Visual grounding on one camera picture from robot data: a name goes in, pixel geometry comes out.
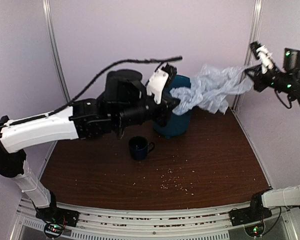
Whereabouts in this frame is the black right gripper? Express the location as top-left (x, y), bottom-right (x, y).
top-left (244, 62), bottom-right (296, 94)

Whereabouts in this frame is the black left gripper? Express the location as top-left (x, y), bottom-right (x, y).
top-left (114, 87), bottom-right (183, 130)

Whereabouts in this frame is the teal plastic trash bin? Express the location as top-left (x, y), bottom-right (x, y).
top-left (152, 74), bottom-right (192, 139)

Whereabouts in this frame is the translucent blue trash bag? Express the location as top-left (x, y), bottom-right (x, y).
top-left (169, 64), bottom-right (254, 116)

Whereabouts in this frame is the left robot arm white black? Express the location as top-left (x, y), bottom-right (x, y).
top-left (0, 65), bottom-right (180, 222)

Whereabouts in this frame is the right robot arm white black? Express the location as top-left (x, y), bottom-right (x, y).
top-left (244, 41), bottom-right (300, 221)

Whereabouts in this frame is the dark blue mug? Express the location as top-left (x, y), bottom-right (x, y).
top-left (128, 136), bottom-right (155, 161)

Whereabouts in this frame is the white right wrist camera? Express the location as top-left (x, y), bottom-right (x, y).
top-left (250, 41), bottom-right (275, 75)

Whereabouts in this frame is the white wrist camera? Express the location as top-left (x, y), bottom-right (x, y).
top-left (146, 63), bottom-right (177, 105)
top-left (250, 41), bottom-right (275, 75)

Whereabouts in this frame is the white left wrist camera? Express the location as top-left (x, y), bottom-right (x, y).
top-left (146, 63), bottom-right (177, 105)

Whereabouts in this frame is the black braided cable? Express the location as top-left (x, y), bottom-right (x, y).
top-left (47, 55), bottom-right (183, 117)

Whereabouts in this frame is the aluminium corner post right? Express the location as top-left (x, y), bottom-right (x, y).
top-left (232, 0), bottom-right (264, 114)

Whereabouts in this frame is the aluminium corner post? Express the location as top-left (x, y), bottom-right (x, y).
top-left (42, 0), bottom-right (71, 103)
top-left (232, 0), bottom-right (264, 114)

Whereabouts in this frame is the aluminium front rail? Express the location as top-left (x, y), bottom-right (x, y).
top-left (11, 197), bottom-right (291, 240)

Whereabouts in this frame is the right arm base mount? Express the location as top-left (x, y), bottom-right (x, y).
top-left (229, 206), bottom-right (272, 238)

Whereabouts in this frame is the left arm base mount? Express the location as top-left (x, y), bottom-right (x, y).
top-left (35, 207), bottom-right (80, 240)

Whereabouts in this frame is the aluminium corner post left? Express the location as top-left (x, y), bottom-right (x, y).
top-left (42, 0), bottom-right (71, 103)

